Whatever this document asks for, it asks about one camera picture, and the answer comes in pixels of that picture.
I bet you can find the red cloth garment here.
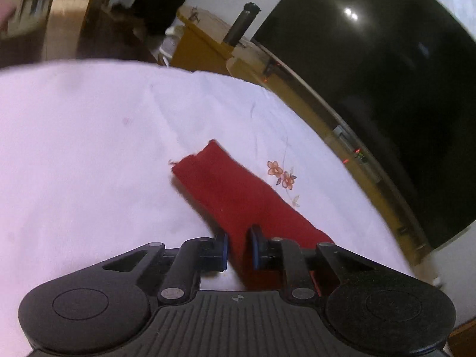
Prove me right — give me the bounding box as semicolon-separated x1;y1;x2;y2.
170;139;333;291

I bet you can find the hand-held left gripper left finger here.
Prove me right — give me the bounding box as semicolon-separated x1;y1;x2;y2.
102;230;229;306

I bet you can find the dark cylinder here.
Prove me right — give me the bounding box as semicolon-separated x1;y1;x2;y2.
222;3;261;45

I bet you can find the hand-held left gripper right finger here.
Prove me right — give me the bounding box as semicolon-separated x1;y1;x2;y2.
248;225;376;302

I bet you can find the wooden television stand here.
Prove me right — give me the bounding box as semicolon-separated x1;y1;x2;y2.
173;5;434;264

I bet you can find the silver set-top box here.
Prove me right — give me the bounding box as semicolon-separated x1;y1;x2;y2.
333;126;367;161

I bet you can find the black television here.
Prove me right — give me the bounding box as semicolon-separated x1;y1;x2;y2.
251;0;476;250

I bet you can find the white floral bedsheet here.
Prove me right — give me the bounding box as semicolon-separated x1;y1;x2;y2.
0;59;443;357

